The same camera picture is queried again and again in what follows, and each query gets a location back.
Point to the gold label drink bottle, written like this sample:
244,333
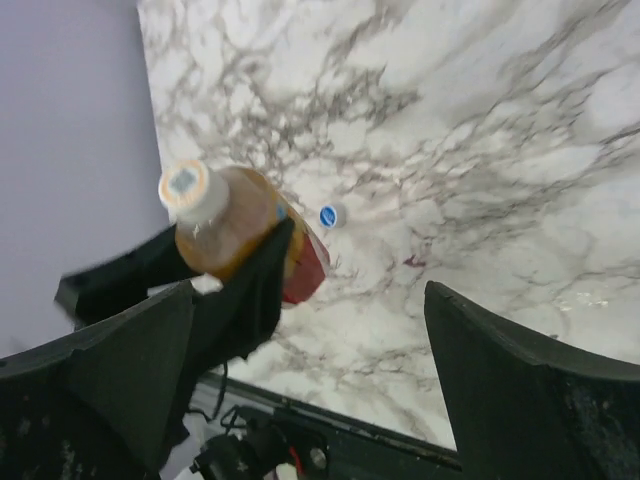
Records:
219,247

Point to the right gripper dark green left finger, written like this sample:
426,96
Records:
97,403

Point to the blue white bottle cap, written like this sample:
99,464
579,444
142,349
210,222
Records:
332,215

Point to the white QR code bottle cap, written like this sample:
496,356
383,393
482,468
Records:
193,193

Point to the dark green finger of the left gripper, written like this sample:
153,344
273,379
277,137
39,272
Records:
109,288
234,321

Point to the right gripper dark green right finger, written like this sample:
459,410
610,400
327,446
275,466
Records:
523,405

